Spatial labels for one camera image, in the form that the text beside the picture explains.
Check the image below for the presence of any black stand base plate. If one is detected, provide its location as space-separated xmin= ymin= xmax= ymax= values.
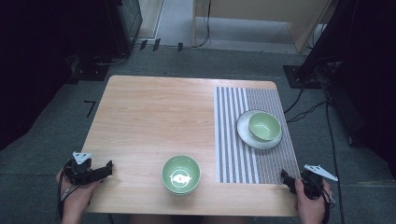
xmin=69 ymin=55 xmax=110 ymax=82
xmin=282 ymin=64 xmax=323 ymax=90

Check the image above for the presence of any black cabinet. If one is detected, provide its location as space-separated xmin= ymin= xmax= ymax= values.
xmin=104 ymin=0 xmax=144 ymax=59

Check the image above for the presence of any black slanted stand post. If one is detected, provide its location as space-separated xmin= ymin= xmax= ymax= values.
xmin=298 ymin=0 xmax=362 ymax=80

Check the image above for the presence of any person's right hand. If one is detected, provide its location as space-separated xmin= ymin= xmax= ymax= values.
xmin=293 ymin=177 xmax=333 ymax=224

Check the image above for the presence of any long black floor cable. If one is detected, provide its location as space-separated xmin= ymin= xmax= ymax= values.
xmin=323 ymin=90 xmax=345 ymax=224

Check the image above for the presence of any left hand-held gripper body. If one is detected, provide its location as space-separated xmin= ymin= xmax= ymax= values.
xmin=64 ymin=150 xmax=95 ymax=187

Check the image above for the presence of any hanging black cable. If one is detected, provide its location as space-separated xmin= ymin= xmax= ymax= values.
xmin=192 ymin=0 xmax=213 ymax=49

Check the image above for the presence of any thin black floor cable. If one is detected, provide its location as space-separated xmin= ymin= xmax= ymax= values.
xmin=285 ymin=100 xmax=329 ymax=123
xmin=283 ymin=89 xmax=305 ymax=115

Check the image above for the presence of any brown white striped placemat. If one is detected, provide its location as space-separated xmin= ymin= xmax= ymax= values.
xmin=213 ymin=86 xmax=302 ymax=185

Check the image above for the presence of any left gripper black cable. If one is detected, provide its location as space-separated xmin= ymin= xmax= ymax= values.
xmin=56 ymin=161 xmax=76 ymax=220

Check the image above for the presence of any light wooden furniture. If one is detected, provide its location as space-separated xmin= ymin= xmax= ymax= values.
xmin=191 ymin=0 xmax=335 ymax=54

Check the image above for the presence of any green bowl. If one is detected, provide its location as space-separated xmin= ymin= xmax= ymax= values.
xmin=247 ymin=111 xmax=283 ymax=143
xmin=161 ymin=154 xmax=202 ymax=197

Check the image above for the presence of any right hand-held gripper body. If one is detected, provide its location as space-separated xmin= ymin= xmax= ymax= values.
xmin=298 ymin=163 xmax=339 ymax=201

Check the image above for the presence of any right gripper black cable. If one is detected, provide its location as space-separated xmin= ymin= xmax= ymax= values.
xmin=320 ymin=178 xmax=337 ymax=224

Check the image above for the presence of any white plate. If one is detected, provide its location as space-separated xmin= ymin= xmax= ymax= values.
xmin=235 ymin=109 xmax=284 ymax=150

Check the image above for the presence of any person's left hand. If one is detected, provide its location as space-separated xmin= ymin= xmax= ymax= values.
xmin=55 ymin=169 xmax=101 ymax=218

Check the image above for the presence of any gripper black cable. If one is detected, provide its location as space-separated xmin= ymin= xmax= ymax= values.
xmin=320 ymin=178 xmax=337 ymax=224
xmin=56 ymin=161 xmax=76 ymax=220

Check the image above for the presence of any dark curtain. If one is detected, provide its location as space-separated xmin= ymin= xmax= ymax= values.
xmin=0 ymin=0 xmax=110 ymax=152
xmin=330 ymin=0 xmax=396 ymax=171

